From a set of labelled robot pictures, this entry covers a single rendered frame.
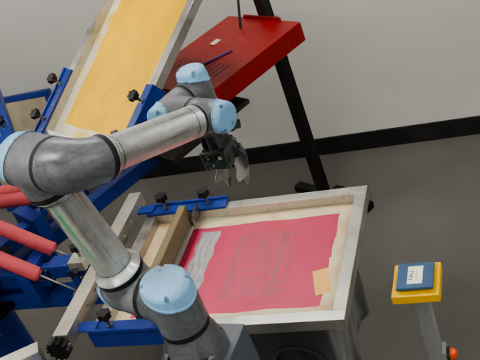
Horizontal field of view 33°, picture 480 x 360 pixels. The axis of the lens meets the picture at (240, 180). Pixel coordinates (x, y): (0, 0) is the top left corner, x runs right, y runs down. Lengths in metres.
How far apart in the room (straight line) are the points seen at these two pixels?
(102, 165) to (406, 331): 2.15
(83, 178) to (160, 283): 0.35
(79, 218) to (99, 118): 1.49
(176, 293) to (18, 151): 0.45
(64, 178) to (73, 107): 1.80
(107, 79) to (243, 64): 0.56
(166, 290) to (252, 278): 0.71
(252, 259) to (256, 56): 1.13
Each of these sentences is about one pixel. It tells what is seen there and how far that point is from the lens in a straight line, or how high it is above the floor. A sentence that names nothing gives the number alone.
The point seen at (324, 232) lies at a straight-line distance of 2.53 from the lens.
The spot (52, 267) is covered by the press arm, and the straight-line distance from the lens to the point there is 2.77.
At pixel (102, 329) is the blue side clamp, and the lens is 2.46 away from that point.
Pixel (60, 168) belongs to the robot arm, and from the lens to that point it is 1.57.
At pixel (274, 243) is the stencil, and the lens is 2.56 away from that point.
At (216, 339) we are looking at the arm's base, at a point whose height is 1.25.
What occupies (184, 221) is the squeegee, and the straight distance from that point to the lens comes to 2.68.
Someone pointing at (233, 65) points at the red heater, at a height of 1.11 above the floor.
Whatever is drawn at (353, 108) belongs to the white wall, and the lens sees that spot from 4.49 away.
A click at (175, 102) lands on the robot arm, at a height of 1.69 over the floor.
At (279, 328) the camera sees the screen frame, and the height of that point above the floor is 0.97.
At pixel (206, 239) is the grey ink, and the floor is 0.96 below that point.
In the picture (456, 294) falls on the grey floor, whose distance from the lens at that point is 3.60.
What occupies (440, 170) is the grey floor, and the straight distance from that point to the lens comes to 4.31.
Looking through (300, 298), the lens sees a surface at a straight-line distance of 2.34.
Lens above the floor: 2.49
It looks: 32 degrees down
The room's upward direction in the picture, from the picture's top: 21 degrees counter-clockwise
